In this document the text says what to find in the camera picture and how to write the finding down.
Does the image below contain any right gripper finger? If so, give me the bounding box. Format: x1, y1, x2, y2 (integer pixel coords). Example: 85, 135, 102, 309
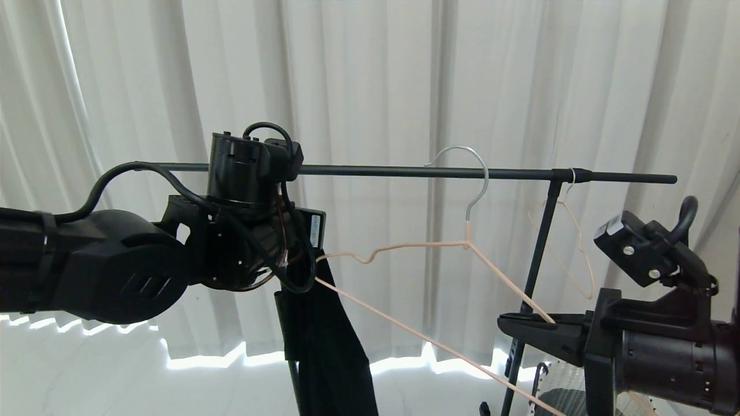
497, 312, 588, 332
499, 327, 586, 366

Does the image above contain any white curtain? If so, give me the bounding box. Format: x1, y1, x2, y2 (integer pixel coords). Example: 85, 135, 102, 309
0, 0, 740, 370

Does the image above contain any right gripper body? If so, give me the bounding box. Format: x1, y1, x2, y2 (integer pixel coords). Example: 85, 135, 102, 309
584, 288, 740, 416

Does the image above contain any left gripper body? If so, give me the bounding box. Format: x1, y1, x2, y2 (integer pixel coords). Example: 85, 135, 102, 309
282, 205, 327, 292

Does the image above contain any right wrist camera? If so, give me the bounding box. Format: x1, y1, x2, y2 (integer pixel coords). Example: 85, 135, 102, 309
594, 195, 720, 301

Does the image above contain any pink clothes hanger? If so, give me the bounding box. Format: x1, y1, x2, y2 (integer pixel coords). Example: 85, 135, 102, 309
527, 184, 596, 301
312, 146, 567, 416

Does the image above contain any black garment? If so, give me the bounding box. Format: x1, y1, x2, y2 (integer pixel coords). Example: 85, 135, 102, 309
275, 257, 379, 416

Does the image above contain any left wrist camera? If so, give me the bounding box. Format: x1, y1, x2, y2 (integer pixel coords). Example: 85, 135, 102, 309
263, 139, 305, 181

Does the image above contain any white laundry basket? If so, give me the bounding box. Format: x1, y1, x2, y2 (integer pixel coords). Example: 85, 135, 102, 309
529, 361, 660, 416

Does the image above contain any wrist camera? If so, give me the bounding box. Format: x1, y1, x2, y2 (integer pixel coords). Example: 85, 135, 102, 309
263, 139, 305, 181
594, 195, 720, 301

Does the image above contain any black clothes rack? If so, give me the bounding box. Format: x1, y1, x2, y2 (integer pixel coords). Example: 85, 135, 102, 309
155, 163, 678, 416

